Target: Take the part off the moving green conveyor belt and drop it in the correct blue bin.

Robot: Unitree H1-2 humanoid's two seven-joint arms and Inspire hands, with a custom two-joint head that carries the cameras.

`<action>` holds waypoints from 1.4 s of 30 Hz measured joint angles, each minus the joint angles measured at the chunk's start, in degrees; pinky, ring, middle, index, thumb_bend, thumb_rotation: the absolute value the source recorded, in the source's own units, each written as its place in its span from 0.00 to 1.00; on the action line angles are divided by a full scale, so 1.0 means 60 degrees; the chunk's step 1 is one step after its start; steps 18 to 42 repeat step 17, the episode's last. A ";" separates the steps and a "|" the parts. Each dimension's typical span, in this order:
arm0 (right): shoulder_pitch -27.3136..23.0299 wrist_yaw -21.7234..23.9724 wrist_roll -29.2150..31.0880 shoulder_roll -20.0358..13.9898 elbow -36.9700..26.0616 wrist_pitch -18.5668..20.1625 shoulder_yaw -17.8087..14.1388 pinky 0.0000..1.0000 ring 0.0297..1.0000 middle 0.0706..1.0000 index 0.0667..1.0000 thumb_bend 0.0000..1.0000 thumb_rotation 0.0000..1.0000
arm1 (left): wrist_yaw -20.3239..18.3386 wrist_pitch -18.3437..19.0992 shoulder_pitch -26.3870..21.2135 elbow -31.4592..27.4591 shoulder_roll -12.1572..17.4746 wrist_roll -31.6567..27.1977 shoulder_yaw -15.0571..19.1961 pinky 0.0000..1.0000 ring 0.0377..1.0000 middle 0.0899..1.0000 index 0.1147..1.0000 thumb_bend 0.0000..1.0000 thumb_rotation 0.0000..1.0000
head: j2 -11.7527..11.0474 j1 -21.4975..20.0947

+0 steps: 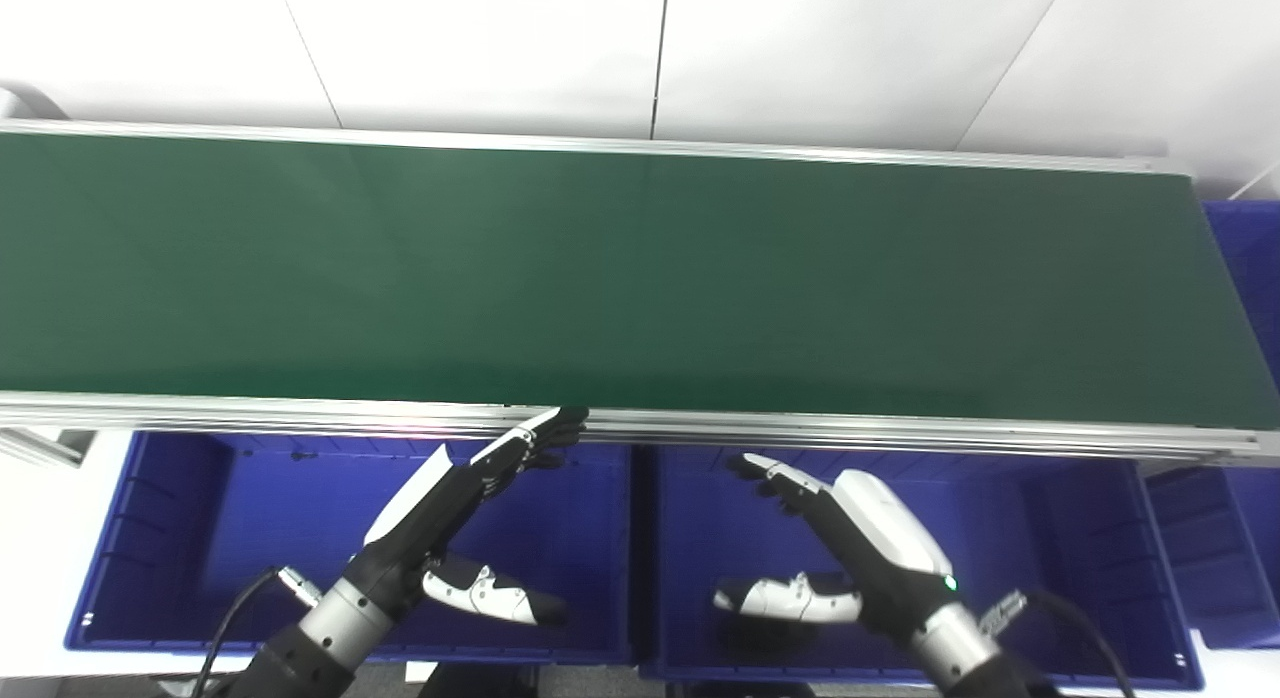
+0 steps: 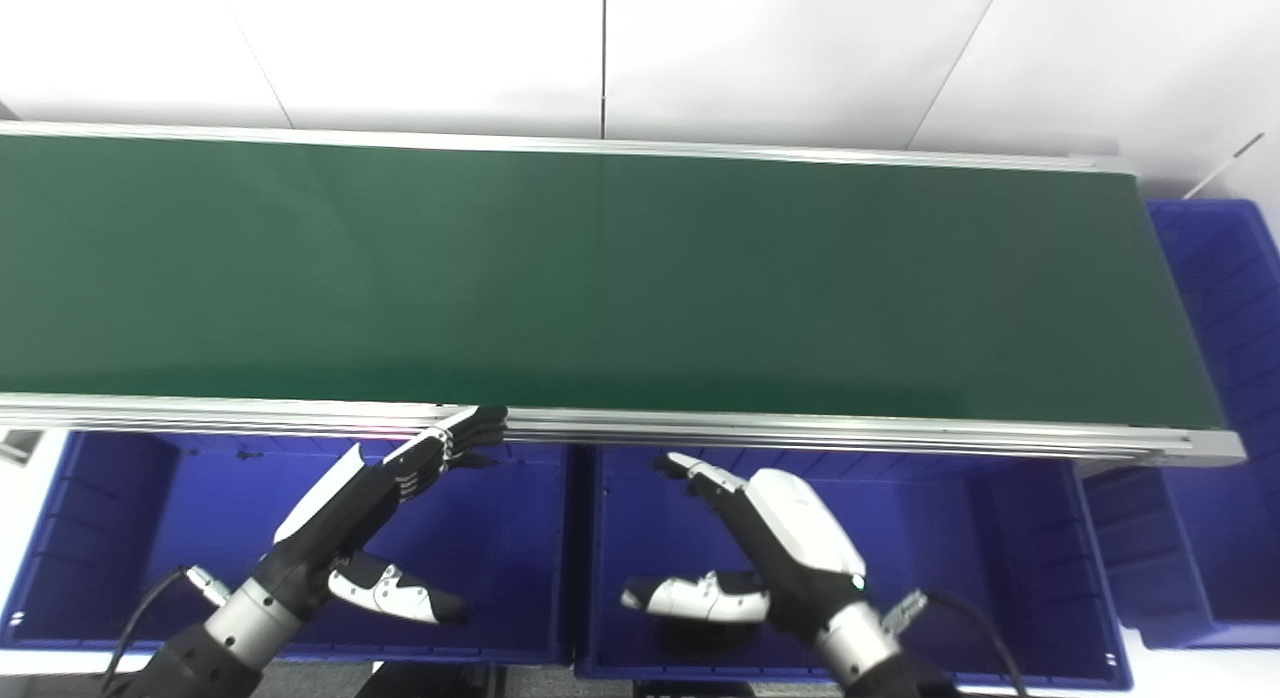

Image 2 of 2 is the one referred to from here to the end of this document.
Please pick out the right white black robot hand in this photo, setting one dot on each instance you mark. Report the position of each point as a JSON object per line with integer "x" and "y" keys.
{"x": 800, "y": 538}

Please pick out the blue plastic bin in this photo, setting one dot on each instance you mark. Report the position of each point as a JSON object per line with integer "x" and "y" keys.
{"x": 90, "y": 548}
{"x": 1220, "y": 278}
{"x": 1000, "y": 578}

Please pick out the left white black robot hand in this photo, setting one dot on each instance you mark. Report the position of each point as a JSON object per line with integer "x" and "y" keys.
{"x": 320, "y": 528}

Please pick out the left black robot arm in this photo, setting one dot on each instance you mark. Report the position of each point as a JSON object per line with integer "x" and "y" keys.
{"x": 190, "y": 663}

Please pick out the green conveyor belt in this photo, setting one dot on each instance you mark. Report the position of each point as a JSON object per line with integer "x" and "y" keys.
{"x": 640, "y": 278}
{"x": 250, "y": 410}

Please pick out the thin white black rod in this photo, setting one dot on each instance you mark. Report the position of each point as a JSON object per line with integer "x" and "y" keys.
{"x": 1246, "y": 147}

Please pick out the aluminium conveyor leg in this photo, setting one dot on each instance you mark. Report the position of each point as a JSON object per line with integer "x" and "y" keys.
{"x": 20, "y": 446}

